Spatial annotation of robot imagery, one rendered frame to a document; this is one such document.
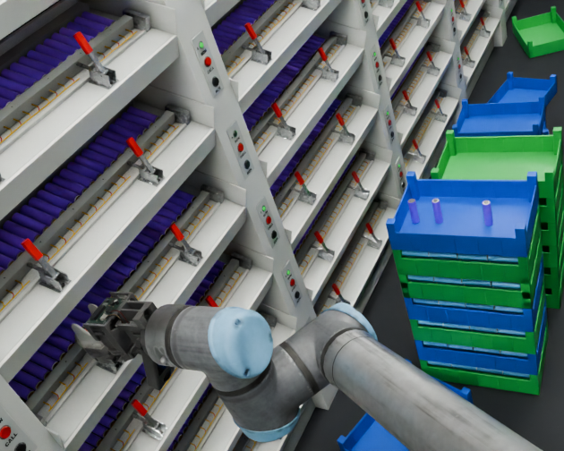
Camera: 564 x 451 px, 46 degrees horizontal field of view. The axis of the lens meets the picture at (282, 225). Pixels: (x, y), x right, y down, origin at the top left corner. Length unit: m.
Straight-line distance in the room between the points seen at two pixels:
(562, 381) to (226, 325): 1.19
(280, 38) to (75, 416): 0.93
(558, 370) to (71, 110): 1.38
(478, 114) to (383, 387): 2.02
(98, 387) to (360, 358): 0.49
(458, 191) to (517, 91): 1.41
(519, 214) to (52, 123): 1.03
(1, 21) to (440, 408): 0.75
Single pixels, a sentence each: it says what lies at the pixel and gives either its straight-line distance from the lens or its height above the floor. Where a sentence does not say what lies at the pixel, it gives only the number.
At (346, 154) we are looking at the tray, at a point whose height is 0.53.
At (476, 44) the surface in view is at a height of 0.15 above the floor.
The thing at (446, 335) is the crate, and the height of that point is 0.19.
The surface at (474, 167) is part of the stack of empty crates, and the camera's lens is 1.92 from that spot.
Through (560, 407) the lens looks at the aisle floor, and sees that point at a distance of 1.86.
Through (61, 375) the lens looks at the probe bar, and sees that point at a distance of 1.19.
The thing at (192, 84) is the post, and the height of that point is 1.02.
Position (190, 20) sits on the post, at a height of 1.13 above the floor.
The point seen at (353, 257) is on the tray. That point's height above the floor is 0.16.
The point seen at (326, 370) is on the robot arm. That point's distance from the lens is 0.96.
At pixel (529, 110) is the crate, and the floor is 0.10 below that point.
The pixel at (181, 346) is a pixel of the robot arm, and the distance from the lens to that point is 0.93.
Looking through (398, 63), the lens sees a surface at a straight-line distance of 2.22.
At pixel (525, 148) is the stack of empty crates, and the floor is 0.42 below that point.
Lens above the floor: 1.51
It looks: 36 degrees down
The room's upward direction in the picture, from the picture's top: 20 degrees counter-clockwise
